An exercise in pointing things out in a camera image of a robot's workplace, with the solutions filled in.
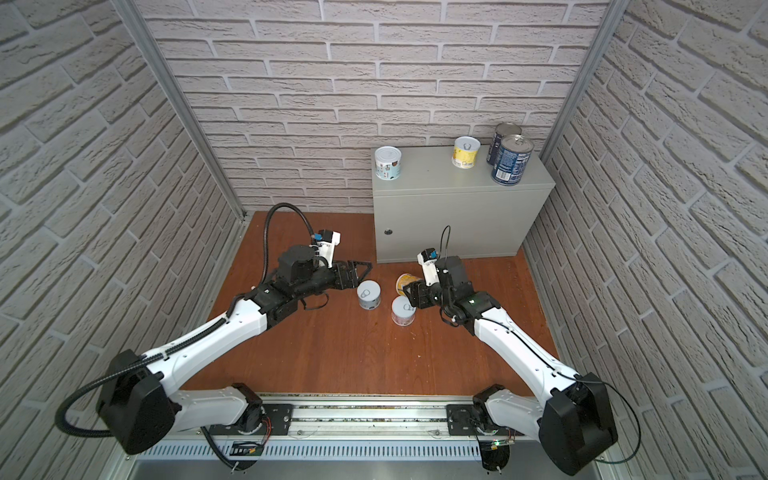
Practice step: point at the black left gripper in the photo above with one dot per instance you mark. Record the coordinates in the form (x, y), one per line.
(348, 279)

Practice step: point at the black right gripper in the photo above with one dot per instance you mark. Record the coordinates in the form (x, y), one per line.
(419, 297)

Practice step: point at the white grey label can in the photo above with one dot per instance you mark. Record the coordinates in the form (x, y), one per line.
(369, 295)

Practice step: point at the yellow label can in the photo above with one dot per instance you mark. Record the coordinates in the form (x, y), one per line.
(465, 152)

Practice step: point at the blue Progresso soup can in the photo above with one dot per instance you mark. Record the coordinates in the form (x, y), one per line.
(513, 156)

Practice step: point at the red label soup can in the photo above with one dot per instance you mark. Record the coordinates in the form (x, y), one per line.
(501, 131)

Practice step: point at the orange can white lid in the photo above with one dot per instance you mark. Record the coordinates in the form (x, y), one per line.
(404, 280)

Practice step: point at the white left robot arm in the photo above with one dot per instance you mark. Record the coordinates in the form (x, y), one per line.
(145, 400)

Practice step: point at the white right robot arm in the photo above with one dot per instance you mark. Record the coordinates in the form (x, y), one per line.
(534, 372)

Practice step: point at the pink label can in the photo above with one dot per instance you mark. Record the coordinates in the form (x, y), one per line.
(402, 312)

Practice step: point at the grey metal cabinet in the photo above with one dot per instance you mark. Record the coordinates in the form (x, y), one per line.
(487, 219)

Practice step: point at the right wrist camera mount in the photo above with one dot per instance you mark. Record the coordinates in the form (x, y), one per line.
(449, 271)

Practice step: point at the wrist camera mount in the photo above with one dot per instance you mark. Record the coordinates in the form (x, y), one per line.
(299, 262)
(449, 271)

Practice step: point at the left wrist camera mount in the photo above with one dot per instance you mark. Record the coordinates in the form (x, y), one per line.
(299, 262)

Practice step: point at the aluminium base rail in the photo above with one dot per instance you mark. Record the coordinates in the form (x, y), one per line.
(350, 428)

